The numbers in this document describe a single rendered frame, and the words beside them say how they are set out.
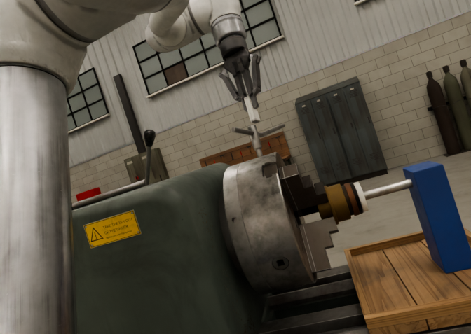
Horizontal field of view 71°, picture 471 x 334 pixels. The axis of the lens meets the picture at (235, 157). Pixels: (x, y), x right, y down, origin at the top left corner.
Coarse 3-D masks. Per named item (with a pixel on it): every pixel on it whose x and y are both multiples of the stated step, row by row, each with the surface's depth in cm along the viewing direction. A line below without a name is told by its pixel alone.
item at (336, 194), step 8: (336, 184) 76; (344, 184) 75; (352, 184) 74; (328, 192) 73; (336, 192) 73; (344, 192) 73; (352, 192) 72; (328, 200) 72; (336, 200) 72; (344, 200) 72; (352, 200) 72; (320, 208) 74; (328, 208) 74; (336, 208) 72; (344, 208) 72; (352, 208) 72; (360, 208) 72; (320, 216) 75; (328, 216) 74; (336, 216) 73; (344, 216) 73; (336, 224) 75
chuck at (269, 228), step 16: (256, 160) 76; (272, 160) 72; (240, 176) 72; (256, 176) 70; (272, 176) 68; (240, 192) 68; (256, 192) 67; (272, 192) 66; (240, 208) 67; (256, 208) 66; (272, 208) 65; (288, 208) 67; (256, 224) 65; (272, 224) 64; (288, 224) 63; (256, 240) 65; (272, 240) 64; (288, 240) 63; (256, 256) 65; (272, 256) 65; (288, 256) 64; (304, 256) 67; (272, 272) 66; (288, 272) 66; (304, 272) 66; (272, 288) 70; (288, 288) 72
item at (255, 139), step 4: (248, 128) 83; (252, 128) 82; (256, 128) 83; (256, 132) 82; (252, 136) 82; (256, 136) 82; (252, 140) 82; (256, 140) 82; (252, 144) 82; (256, 144) 82; (260, 144) 82; (256, 148) 82; (260, 148) 82; (260, 152) 82; (260, 156) 81
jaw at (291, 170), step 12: (264, 168) 72; (276, 168) 70; (288, 168) 71; (288, 180) 69; (300, 180) 69; (288, 192) 71; (300, 192) 71; (312, 192) 71; (324, 192) 72; (300, 204) 74; (312, 204) 74
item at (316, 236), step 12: (300, 228) 75; (312, 228) 74; (324, 228) 73; (336, 228) 72; (312, 240) 73; (324, 240) 72; (312, 252) 72; (324, 252) 72; (312, 264) 72; (324, 264) 71
